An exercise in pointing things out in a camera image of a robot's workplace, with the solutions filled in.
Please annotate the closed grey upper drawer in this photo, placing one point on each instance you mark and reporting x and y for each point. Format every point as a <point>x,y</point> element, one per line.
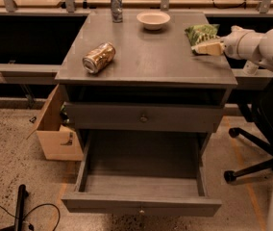
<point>114,116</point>

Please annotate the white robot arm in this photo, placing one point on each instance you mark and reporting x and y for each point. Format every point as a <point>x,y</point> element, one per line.
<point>266,49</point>

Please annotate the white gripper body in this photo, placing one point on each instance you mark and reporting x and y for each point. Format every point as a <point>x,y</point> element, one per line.
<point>231,44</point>

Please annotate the open cardboard box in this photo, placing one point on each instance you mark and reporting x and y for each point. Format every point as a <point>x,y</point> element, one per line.
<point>57,141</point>

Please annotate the gold crushed soda can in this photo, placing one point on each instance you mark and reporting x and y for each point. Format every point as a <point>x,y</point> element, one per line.
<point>98,58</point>

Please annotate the black stand leg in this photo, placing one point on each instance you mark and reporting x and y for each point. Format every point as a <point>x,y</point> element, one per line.
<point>19,210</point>

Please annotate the green jalapeno chip bag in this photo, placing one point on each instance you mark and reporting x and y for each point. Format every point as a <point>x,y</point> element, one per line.
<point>197,34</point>

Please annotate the grey wooden drawer cabinet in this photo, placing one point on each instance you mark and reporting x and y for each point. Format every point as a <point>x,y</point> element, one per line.
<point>148,67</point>

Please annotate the clear sanitizer pump bottle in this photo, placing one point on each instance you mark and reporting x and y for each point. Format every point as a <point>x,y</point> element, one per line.
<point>250,68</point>

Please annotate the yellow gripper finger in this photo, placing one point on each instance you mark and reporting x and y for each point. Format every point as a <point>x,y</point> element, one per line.
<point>210,48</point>

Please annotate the open grey lower drawer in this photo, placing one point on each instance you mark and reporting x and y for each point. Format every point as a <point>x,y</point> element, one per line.
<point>141,173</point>

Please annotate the black office chair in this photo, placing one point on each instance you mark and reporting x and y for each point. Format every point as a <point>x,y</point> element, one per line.
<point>262,115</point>

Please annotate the white paper bowl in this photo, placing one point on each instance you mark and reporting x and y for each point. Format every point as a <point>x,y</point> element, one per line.
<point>153,20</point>

